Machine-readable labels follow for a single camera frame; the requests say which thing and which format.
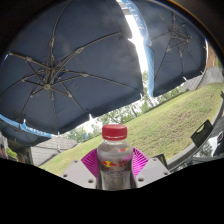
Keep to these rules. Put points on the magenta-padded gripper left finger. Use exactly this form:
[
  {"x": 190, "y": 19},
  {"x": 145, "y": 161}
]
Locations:
[{"x": 78, "y": 175}]

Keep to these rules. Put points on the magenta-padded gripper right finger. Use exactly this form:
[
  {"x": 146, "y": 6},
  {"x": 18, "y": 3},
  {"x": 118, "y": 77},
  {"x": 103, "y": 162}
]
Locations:
[{"x": 153, "y": 170}]

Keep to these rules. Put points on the clear red-capped drink bottle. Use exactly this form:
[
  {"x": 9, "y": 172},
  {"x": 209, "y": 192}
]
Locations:
[{"x": 115, "y": 163}]

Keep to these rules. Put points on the grey building with sloped roof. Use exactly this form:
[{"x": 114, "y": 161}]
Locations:
[{"x": 50, "y": 149}]

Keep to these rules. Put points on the blue lettered patio umbrella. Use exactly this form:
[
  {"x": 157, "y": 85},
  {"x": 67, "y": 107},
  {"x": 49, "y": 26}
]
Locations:
[{"x": 23, "y": 132}]

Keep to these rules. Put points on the grey stone building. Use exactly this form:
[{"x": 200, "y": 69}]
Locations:
[{"x": 206, "y": 77}]

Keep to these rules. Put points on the large navy patio umbrella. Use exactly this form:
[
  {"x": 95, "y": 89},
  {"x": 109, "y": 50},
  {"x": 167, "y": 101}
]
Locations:
[{"x": 66, "y": 66}]

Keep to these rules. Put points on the navy umbrella with blue trim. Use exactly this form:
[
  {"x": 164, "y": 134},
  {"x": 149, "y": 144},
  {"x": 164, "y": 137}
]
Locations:
[{"x": 176, "y": 50}]

